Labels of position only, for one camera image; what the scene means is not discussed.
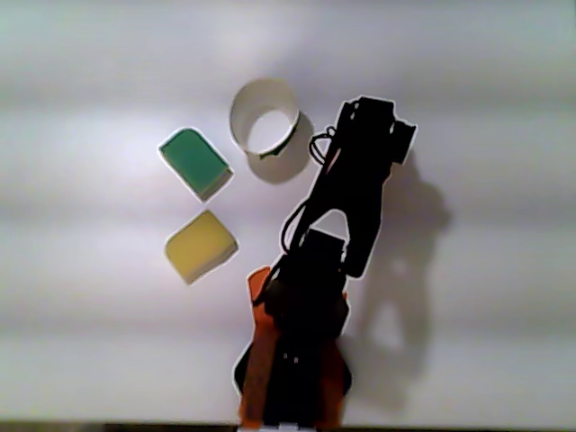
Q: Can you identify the white paper cup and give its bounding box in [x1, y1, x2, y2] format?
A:
[228, 76, 302, 158]

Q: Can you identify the green sponge block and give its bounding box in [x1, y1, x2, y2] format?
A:
[157, 127, 235, 203]

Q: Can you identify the yellow sponge block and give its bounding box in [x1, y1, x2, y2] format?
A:
[163, 209, 239, 287]

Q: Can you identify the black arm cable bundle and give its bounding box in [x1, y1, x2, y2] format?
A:
[279, 126, 339, 254]

